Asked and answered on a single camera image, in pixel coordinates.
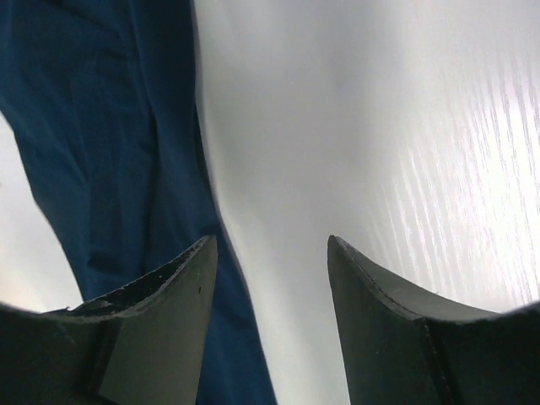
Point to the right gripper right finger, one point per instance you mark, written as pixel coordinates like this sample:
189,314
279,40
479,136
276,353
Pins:
402,344

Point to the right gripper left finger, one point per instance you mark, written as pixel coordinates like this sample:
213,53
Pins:
140,344

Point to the navy blue t-shirt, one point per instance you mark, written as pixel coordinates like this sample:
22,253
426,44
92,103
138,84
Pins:
100,96

